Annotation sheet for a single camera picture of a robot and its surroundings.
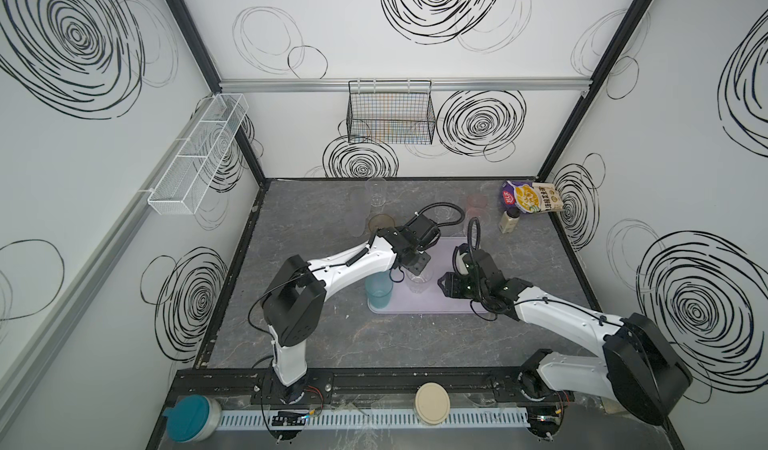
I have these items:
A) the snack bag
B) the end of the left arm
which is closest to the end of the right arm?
the end of the left arm

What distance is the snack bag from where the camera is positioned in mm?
1109

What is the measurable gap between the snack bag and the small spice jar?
10 cm

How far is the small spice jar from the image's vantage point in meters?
1.01

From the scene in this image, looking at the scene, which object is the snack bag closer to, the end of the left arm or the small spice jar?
the small spice jar
